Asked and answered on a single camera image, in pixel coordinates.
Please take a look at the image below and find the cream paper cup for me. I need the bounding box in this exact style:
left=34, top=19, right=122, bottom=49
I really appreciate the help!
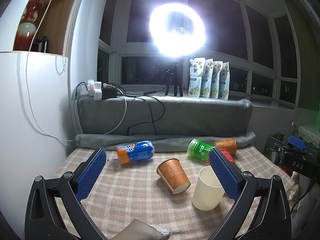
left=192, top=166, right=225, bottom=211

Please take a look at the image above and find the red cup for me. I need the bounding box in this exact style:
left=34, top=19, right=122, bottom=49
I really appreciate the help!
left=206, top=149, right=235, bottom=166

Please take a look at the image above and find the orange paper cup back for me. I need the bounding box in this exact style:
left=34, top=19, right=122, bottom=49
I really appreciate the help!
left=214, top=138, right=237, bottom=155

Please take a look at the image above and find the orange paper cup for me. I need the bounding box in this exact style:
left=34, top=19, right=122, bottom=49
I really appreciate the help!
left=214, top=138, right=237, bottom=155
left=156, top=158, right=191, bottom=194

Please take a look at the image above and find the orange paper cup front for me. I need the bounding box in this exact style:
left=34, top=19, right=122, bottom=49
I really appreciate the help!
left=156, top=158, right=191, bottom=194

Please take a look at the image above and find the grey crumpled paper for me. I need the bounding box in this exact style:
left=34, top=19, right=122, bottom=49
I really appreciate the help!
left=111, top=219, right=171, bottom=240

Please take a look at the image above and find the grey blanket on sofa back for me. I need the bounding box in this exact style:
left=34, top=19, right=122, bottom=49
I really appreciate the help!
left=75, top=95, right=255, bottom=152

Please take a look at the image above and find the checkered beige tablecloth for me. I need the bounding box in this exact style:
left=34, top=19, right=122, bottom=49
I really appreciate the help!
left=53, top=146, right=294, bottom=239

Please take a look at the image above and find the white refill pouch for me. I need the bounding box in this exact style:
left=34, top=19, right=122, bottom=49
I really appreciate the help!
left=218, top=62, right=230, bottom=100
left=188, top=57, right=206, bottom=98
left=210, top=61, right=223, bottom=99
left=200, top=59, right=214, bottom=98

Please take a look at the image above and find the white power strip with plugs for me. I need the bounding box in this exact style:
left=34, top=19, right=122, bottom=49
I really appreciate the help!
left=75, top=80, right=103, bottom=101

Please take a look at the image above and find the black power adapter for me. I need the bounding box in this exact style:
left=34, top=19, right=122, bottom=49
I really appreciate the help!
left=102, top=86, right=118, bottom=100

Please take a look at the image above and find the black tripod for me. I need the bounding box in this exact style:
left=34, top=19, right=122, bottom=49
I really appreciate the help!
left=165, top=58, right=183, bottom=97

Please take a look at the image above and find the red white vase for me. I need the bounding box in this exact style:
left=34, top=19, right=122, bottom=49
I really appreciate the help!
left=14, top=0, right=44, bottom=51

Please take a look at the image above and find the white cable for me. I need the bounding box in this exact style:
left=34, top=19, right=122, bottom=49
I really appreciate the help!
left=24, top=0, right=128, bottom=142

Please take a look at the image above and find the black cable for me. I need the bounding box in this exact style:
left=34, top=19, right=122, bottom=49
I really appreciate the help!
left=109, top=82, right=166, bottom=136

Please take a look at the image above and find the bright ring light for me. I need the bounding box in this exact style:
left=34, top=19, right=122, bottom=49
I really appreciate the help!
left=149, top=3, right=206, bottom=58

